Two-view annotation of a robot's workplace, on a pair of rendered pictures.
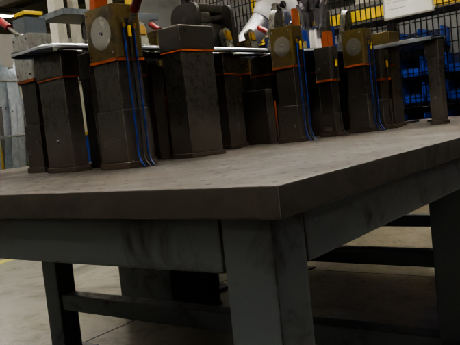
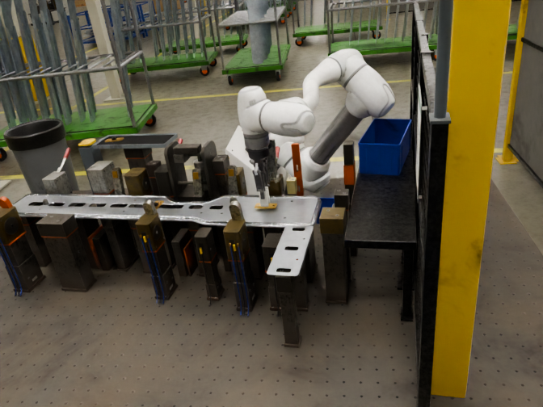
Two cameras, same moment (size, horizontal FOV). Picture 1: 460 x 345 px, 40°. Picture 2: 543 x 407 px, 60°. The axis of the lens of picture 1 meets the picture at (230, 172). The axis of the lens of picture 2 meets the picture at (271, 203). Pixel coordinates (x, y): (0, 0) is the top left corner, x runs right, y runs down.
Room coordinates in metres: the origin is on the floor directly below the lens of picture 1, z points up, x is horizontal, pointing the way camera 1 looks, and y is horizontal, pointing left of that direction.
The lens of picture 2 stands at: (1.66, -1.80, 1.85)
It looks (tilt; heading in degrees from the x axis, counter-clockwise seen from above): 28 degrees down; 64
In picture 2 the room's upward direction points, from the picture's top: 7 degrees counter-clockwise
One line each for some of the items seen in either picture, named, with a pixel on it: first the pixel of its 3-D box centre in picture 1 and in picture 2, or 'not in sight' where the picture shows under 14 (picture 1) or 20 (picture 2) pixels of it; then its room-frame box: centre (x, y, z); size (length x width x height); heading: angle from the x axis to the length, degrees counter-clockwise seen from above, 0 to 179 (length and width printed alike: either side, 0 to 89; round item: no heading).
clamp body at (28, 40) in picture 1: (37, 105); (67, 207); (1.70, 0.49, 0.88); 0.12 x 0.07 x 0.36; 47
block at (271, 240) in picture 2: (380, 90); (277, 275); (2.26, -0.56, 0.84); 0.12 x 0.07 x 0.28; 47
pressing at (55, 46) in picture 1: (228, 53); (150, 207); (1.99, -0.03, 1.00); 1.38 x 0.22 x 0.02; 137
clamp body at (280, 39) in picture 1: (294, 85); (155, 259); (1.92, -0.22, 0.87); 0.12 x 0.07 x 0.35; 47
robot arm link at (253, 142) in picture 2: not in sight; (256, 139); (2.35, -0.36, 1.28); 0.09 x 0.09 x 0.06
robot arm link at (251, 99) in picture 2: not in sight; (255, 109); (2.35, -0.37, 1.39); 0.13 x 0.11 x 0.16; 109
